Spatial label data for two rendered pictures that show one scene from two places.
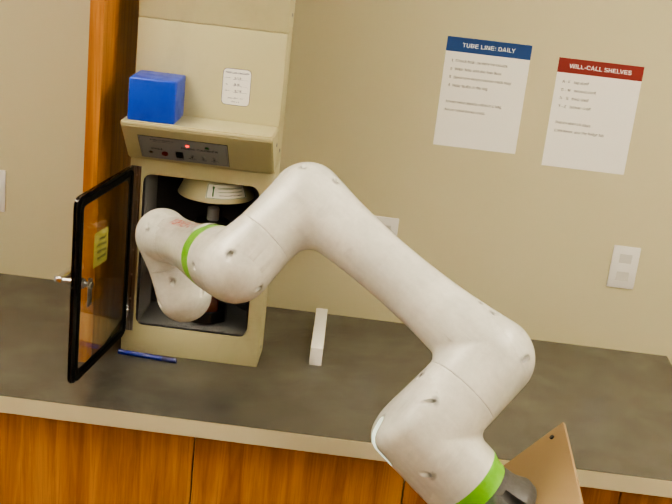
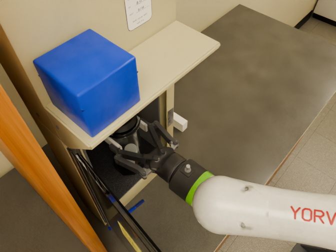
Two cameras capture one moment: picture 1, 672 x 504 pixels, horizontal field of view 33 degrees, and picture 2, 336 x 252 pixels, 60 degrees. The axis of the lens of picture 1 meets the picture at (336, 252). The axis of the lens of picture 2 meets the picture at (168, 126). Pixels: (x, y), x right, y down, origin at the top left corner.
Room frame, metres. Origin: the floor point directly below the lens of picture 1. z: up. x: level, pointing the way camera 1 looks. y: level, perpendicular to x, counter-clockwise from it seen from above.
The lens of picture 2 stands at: (2.05, 0.58, 1.86)
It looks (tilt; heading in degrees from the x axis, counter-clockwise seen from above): 53 degrees down; 310
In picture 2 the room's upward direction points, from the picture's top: straight up
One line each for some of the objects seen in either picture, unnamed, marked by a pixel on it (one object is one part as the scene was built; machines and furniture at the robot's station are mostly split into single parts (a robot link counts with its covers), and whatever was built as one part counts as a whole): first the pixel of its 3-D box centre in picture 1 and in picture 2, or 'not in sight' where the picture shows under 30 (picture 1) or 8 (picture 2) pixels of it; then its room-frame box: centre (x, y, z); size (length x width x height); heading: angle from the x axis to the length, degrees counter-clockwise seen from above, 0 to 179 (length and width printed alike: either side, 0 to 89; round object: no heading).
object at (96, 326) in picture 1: (101, 271); (131, 243); (2.23, 0.49, 1.19); 0.30 x 0.01 x 0.40; 171
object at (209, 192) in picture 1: (217, 182); not in sight; (2.49, 0.29, 1.34); 0.18 x 0.18 x 0.05
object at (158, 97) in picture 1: (156, 96); (91, 82); (2.33, 0.41, 1.56); 0.10 x 0.10 x 0.09; 88
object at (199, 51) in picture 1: (209, 186); (94, 93); (2.51, 0.31, 1.33); 0.32 x 0.25 x 0.77; 88
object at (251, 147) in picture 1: (199, 146); (142, 91); (2.33, 0.31, 1.46); 0.32 x 0.12 x 0.10; 88
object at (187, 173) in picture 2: not in sight; (187, 178); (2.22, 0.29, 1.21); 0.09 x 0.06 x 0.12; 89
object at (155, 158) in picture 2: not in sight; (138, 157); (2.36, 0.33, 1.20); 0.11 x 0.01 x 0.04; 27
